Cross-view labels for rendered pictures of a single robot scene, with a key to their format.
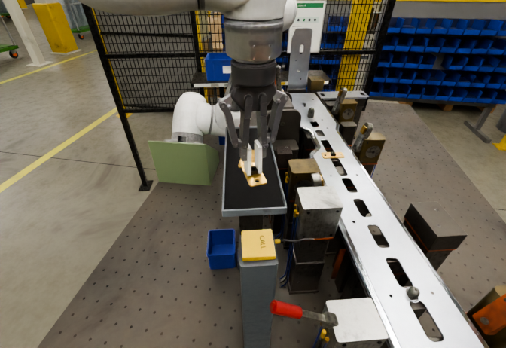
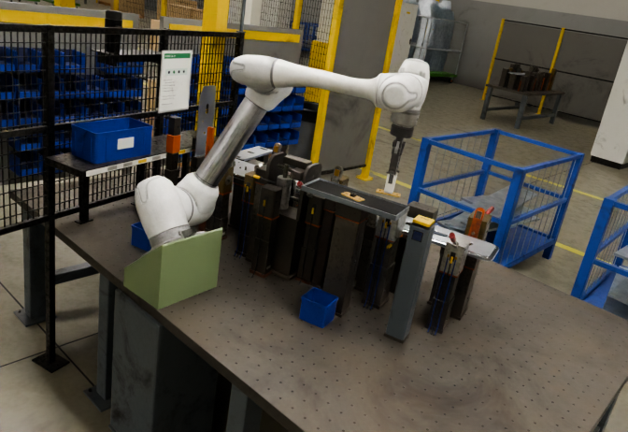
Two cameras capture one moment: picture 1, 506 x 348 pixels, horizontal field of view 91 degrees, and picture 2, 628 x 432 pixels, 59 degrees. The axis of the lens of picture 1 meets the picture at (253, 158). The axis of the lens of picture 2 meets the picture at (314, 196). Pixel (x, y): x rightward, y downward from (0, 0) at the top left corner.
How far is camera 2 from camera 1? 1.75 m
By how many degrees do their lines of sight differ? 55
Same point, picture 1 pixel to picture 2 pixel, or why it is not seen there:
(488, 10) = (258, 49)
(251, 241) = (421, 220)
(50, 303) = not seen: outside the picture
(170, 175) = (176, 290)
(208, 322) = (367, 347)
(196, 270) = (316, 334)
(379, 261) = not seen: hidden behind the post
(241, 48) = (413, 121)
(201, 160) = (214, 252)
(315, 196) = not seen: hidden behind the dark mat
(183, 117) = (173, 208)
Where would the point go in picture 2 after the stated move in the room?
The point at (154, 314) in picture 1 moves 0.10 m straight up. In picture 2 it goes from (336, 367) to (342, 340)
